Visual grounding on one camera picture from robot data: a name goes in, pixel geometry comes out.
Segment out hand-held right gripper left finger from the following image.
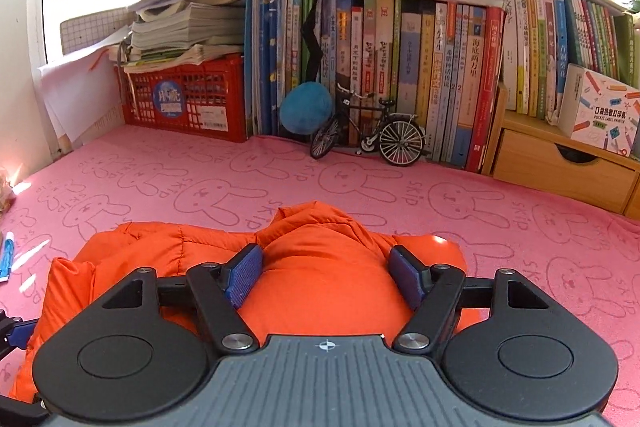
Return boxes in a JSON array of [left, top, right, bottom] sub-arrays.
[[102, 243, 264, 354]]

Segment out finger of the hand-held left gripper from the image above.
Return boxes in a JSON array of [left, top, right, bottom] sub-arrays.
[[0, 309, 40, 360], [0, 399, 50, 427]]

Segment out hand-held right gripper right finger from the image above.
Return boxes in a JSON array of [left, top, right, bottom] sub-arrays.
[[387, 244, 551, 355]]

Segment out orange puffer jacket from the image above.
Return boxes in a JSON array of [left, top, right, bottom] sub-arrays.
[[7, 202, 493, 403]]

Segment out blue white tube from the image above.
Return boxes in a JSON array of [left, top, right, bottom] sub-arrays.
[[0, 231, 16, 282]]

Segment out miniature bicycle model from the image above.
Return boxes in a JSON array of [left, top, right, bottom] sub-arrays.
[[310, 84, 427, 168]]

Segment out clear snack bag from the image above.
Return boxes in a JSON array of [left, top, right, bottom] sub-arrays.
[[0, 169, 16, 214]]

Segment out wooden drawer organizer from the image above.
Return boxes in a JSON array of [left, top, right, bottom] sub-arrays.
[[482, 97, 640, 215]]

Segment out red plastic crate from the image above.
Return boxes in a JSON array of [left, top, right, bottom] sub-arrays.
[[116, 56, 248, 144]]

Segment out blue plush ball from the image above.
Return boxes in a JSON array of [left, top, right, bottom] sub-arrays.
[[279, 81, 334, 135]]

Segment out row of books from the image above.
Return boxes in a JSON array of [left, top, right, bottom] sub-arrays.
[[244, 0, 640, 175]]

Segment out grey metal clip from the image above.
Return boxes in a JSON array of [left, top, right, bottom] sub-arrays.
[[116, 42, 135, 108]]

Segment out white paper sheets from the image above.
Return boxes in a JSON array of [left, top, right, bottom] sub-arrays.
[[37, 49, 126, 142]]

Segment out white pencil-print box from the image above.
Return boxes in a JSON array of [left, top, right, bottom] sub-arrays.
[[557, 63, 640, 155]]

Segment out stack of paper booklets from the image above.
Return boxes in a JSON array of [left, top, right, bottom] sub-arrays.
[[122, 0, 246, 74]]

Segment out white grid cutting mat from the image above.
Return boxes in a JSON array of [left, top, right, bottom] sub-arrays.
[[60, 2, 146, 58]]

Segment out black strap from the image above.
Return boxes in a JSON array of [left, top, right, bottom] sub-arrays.
[[300, 0, 353, 84]]

